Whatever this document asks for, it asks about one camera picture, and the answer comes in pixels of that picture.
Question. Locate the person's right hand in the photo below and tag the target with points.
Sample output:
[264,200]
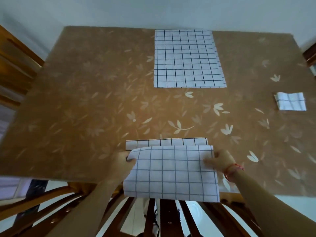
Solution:
[223,161]

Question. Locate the person's left hand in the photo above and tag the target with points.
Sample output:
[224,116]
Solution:
[119,167]

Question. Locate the single grid paper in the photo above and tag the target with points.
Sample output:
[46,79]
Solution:
[172,172]

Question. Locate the person's right forearm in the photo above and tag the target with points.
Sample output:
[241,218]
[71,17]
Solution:
[271,209]

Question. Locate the person's left forearm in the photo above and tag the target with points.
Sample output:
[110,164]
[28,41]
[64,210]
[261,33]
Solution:
[84,212]

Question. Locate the wooden table with floral cover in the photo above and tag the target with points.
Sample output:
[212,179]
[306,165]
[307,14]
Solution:
[86,96]

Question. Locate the wooden chair with sticker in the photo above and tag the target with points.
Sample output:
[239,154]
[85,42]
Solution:
[310,55]

